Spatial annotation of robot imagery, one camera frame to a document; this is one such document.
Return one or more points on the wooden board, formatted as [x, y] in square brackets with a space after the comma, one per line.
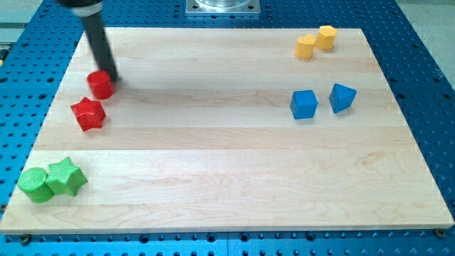
[199, 136]

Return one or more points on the blue cube block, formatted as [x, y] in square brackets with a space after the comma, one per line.
[303, 104]

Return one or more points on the yellow heart block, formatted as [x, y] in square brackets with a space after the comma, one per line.
[305, 46]

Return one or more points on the blue triangular prism block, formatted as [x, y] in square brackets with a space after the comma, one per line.
[341, 97]

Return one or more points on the red cylinder block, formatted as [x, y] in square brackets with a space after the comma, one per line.
[100, 84]

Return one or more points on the yellow hexagon block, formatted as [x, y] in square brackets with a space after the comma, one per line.
[326, 37]

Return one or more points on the red star block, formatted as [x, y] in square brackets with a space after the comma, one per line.
[88, 113]

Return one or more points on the green star block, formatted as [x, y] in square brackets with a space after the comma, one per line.
[65, 178]

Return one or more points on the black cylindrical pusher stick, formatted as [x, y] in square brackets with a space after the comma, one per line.
[90, 14]

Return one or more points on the green cylinder block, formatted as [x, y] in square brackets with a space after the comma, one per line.
[33, 183]

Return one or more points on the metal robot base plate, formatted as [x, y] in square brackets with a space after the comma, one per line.
[223, 7]

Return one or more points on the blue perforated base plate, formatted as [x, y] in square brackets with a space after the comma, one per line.
[37, 62]

